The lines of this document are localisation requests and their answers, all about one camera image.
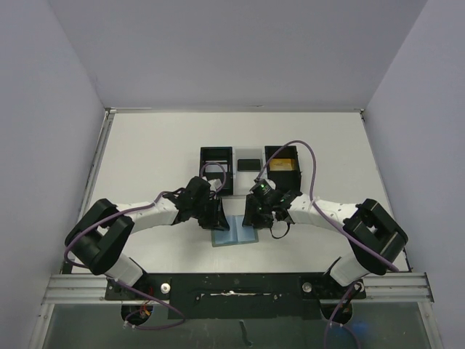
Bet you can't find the green card holder wallet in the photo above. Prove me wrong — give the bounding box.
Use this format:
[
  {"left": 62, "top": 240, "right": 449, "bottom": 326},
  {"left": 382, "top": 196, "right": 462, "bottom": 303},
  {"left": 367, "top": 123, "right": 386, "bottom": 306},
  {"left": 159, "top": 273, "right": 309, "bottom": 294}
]
[{"left": 211, "top": 216, "right": 259, "bottom": 247}]

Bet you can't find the gold credit card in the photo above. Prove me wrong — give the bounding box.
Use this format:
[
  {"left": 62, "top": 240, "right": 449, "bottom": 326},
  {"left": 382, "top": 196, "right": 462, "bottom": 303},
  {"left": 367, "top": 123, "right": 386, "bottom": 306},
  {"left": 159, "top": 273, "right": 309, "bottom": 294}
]
[{"left": 269, "top": 158, "right": 298, "bottom": 172}]

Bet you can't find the black credit card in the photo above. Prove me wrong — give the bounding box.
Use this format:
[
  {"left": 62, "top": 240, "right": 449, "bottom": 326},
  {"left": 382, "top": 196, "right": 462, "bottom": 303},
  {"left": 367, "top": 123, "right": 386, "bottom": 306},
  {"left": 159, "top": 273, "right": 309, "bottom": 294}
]
[{"left": 237, "top": 159, "right": 262, "bottom": 172}]

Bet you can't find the black white sorting tray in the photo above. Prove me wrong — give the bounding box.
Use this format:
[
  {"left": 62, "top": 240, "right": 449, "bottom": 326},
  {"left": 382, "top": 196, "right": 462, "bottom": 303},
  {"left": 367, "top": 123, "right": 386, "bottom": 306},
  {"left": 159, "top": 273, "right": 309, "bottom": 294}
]
[{"left": 199, "top": 145, "right": 302, "bottom": 197}]

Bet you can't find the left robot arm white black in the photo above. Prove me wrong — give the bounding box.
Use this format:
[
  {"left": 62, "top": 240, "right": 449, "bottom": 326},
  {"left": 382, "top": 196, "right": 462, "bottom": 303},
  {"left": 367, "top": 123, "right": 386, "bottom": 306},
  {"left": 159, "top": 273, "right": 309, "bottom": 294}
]
[{"left": 64, "top": 176, "right": 230, "bottom": 286}]

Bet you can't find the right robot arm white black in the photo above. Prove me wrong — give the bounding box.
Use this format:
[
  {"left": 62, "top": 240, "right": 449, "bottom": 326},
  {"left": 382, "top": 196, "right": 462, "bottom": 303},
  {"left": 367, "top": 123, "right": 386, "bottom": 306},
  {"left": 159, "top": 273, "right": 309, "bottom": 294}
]
[{"left": 243, "top": 179, "right": 408, "bottom": 286}]

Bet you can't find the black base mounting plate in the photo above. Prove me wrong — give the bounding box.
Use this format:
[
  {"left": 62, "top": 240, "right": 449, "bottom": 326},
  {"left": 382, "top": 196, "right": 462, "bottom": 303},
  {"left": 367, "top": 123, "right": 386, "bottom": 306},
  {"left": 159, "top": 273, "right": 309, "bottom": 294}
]
[{"left": 105, "top": 272, "right": 366, "bottom": 320}]

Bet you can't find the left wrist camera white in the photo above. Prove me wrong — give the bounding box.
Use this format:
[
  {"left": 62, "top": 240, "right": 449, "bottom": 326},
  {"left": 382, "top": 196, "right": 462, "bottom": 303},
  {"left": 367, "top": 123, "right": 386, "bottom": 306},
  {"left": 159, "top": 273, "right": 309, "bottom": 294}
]
[{"left": 202, "top": 177, "right": 223, "bottom": 193}]

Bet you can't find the aluminium left rail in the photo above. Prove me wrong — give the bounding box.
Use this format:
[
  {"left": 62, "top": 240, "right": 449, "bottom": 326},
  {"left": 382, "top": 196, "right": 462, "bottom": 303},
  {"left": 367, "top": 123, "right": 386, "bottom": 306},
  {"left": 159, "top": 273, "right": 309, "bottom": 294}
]
[{"left": 65, "top": 107, "right": 117, "bottom": 261}]

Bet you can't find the aluminium rail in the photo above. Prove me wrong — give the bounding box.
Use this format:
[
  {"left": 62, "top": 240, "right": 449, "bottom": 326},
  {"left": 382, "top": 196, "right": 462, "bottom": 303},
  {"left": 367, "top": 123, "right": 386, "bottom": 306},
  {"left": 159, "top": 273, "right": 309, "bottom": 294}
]
[
  {"left": 363, "top": 272, "right": 434, "bottom": 302},
  {"left": 65, "top": 107, "right": 117, "bottom": 261}
]

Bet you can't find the aluminium front rail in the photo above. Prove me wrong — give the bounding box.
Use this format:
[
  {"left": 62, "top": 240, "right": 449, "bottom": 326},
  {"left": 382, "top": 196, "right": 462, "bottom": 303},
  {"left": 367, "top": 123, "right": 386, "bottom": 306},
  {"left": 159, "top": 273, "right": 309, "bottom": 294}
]
[{"left": 363, "top": 272, "right": 434, "bottom": 302}]

